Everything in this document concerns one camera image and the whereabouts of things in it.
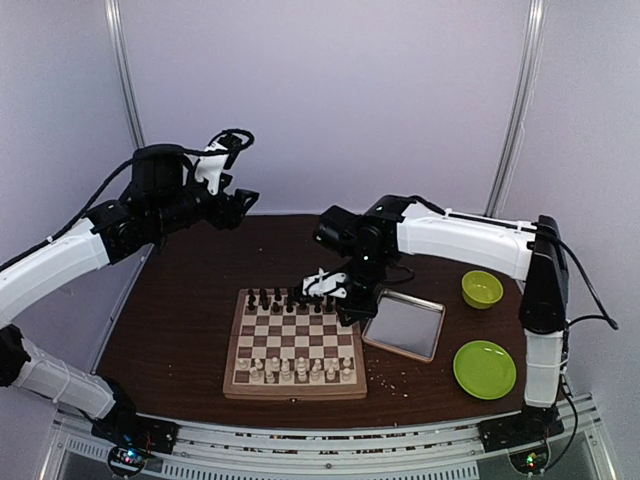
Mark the black chess piece far left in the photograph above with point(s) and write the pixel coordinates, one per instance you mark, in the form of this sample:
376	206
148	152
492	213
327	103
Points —
251	299

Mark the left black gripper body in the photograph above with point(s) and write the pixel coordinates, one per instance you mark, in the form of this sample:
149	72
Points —
226	209

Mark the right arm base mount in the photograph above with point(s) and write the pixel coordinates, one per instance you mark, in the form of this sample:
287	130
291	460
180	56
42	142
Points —
531	424

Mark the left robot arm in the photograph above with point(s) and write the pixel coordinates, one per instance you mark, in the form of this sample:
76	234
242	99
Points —
171	188

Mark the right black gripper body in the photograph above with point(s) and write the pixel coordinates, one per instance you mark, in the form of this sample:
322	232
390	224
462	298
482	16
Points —
369	299

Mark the white chess piece one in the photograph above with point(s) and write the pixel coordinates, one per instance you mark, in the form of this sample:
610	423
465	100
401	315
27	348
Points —
285	371

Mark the right aluminium corner post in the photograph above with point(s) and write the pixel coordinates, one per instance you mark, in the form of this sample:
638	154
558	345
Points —
514	135

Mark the small green bowl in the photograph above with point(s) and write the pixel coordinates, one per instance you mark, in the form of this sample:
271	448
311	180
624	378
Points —
481	290

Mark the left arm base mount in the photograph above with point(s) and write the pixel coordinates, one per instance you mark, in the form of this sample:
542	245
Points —
144	434

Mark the left aluminium corner post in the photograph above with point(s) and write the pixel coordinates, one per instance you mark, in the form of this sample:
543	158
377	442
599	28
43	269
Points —
118	41

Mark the white chess piece five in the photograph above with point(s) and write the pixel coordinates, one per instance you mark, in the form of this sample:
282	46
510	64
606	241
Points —
301	370

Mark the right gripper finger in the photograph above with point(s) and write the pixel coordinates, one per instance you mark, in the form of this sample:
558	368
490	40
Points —
363	313
344	319

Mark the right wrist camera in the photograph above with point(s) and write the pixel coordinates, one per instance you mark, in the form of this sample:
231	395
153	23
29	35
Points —
323	284

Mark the white chess piece four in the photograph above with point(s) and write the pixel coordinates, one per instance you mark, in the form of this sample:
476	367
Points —
346	371

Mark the aluminium corner post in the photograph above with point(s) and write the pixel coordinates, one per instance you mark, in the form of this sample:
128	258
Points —
118	41
514	135

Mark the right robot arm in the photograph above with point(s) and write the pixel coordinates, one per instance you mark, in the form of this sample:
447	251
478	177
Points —
530	252

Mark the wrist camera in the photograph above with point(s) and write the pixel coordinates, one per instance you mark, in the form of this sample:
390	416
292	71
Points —
219	156
323	284

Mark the aluminium front rail frame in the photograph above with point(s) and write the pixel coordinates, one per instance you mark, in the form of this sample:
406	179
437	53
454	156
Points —
444	450

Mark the wooden chess board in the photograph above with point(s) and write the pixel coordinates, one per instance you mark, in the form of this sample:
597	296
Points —
311	331

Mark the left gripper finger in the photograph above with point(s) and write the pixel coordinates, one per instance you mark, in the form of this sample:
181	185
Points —
246	197
234	216

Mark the white chess piece three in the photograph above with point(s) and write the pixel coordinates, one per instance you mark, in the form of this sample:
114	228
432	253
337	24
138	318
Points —
316	370

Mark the metal tray with wood rim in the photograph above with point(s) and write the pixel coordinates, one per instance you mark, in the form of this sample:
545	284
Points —
405	325

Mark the green plate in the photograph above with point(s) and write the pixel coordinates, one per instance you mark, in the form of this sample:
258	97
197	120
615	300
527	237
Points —
484	370

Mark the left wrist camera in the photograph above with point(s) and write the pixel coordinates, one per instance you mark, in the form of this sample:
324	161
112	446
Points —
219	156

